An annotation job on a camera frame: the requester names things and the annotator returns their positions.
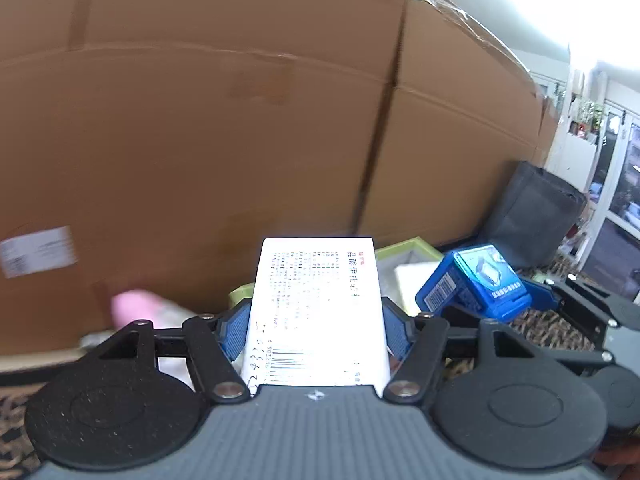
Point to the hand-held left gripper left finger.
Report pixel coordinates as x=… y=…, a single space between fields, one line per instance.
x=235 y=330

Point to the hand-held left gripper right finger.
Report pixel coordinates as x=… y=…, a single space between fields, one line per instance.
x=397 y=330

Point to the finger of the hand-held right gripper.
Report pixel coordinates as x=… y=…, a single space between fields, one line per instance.
x=540 y=292
x=585 y=357

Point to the blue box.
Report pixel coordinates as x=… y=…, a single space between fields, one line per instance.
x=475 y=280

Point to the green box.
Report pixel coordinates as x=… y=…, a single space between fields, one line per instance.
x=400 y=255

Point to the white medicine box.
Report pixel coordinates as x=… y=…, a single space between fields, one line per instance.
x=315 y=310

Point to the dark grey bag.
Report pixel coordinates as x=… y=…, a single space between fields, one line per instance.
x=535 y=215

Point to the pink packet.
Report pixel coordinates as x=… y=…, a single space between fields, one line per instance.
x=135 y=307

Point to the glass door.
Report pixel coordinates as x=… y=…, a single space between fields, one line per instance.
x=617 y=220

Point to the white shipping label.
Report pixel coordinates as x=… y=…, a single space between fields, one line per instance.
x=37 y=252

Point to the large cardboard box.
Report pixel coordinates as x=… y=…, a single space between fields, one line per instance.
x=200 y=110

